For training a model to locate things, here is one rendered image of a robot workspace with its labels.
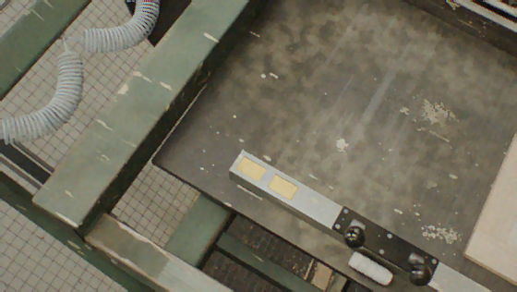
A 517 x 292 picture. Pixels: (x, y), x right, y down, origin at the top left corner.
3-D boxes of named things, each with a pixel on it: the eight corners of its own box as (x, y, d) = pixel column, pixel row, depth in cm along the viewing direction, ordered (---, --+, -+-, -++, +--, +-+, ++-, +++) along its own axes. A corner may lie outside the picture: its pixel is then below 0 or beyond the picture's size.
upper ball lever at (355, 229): (361, 239, 106) (359, 255, 93) (342, 229, 107) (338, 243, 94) (371, 222, 106) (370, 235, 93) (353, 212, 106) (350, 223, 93)
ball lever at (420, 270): (418, 273, 104) (426, 293, 91) (400, 262, 105) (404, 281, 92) (429, 255, 104) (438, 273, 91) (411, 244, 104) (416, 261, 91)
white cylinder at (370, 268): (346, 266, 107) (384, 287, 106) (349, 262, 104) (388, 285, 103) (353, 252, 108) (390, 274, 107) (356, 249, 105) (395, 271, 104)
